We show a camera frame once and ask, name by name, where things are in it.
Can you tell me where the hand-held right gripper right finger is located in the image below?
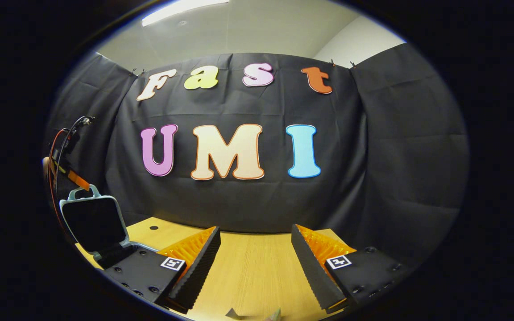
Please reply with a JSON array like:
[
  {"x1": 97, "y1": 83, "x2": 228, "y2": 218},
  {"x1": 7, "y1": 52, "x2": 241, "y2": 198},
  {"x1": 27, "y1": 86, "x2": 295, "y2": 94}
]
[{"x1": 291, "y1": 224, "x2": 415, "y2": 313}]

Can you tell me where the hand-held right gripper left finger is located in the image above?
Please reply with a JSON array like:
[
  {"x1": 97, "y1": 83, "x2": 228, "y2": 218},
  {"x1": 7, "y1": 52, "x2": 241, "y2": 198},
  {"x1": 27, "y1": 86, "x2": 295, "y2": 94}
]
[{"x1": 104, "y1": 226, "x2": 222, "y2": 315}]

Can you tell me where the small light blue suitcase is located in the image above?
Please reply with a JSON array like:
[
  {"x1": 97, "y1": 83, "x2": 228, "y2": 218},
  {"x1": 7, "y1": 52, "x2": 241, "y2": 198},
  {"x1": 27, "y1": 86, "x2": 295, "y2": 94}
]
[{"x1": 59, "y1": 185, "x2": 159, "y2": 271}]

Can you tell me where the black backdrop cloth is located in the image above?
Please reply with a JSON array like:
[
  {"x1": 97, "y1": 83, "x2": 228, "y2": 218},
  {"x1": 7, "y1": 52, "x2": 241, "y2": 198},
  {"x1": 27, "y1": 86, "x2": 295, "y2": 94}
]
[{"x1": 43, "y1": 42, "x2": 471, "y2": 268}]

